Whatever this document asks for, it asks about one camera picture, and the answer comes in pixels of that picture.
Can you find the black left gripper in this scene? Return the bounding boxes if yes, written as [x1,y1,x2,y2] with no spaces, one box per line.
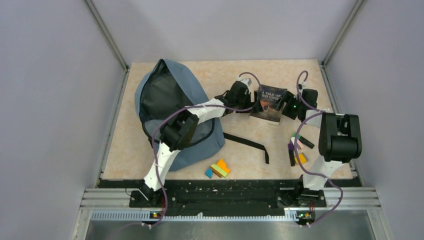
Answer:
[234,91,263,114]

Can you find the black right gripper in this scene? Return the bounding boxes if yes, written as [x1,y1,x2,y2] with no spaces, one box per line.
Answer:
[270,91,304,121]

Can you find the dark brown bottom book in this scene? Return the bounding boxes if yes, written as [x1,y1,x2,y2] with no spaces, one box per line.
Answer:
[249,84,287,126]

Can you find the blue student backpack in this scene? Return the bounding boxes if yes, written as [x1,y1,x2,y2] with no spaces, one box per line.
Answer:
[134,58,270,172]

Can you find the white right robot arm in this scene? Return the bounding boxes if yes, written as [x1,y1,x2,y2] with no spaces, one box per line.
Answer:
[273,88,362,206]

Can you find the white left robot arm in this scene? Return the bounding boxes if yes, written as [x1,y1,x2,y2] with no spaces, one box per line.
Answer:
[139,78,263,207]

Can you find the purple cap black marker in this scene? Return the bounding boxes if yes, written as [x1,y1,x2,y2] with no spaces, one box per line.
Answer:
[287,142,296,167]

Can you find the green cap black marker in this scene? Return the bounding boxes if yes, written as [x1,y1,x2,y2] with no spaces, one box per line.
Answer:
[290,133,315,150]

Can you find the yellow grey sharpener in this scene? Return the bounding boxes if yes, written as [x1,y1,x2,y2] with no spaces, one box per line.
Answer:
[294,152,309,165]

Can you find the orange eraser block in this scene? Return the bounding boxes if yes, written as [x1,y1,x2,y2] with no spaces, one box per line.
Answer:
[216,158,230,174]

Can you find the green brown eraser block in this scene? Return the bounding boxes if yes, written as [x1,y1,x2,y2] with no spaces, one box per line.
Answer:
[210,164,228,178]

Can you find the blue eraser wedge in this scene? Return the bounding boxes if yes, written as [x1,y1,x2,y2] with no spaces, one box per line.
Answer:
[204,168,214,179]

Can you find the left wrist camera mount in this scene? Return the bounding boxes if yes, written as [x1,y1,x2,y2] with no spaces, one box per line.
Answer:
[236,76,252,88]

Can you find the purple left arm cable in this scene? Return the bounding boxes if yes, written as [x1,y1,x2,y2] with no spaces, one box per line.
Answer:
[145,71,263,229]

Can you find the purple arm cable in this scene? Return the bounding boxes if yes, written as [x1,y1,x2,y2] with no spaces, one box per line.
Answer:
[293,70,344,228]
[145,71,263,229]

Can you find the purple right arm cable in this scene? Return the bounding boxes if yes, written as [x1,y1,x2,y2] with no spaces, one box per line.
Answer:
[293,70,344,228]

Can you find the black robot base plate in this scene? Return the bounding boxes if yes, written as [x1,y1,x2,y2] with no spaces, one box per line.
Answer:
[97,178,362,218]

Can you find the aluminium frame rail right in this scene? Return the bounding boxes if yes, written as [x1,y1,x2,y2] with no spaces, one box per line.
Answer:
[321,0,367,68]

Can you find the aluminium frame rail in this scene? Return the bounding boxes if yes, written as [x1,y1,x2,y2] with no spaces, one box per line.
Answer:
[83,0,129,71]
[321,0,367,68]

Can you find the aluminium frame rail left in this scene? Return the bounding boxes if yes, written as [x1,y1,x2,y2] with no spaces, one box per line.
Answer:
[83,0,129,71]

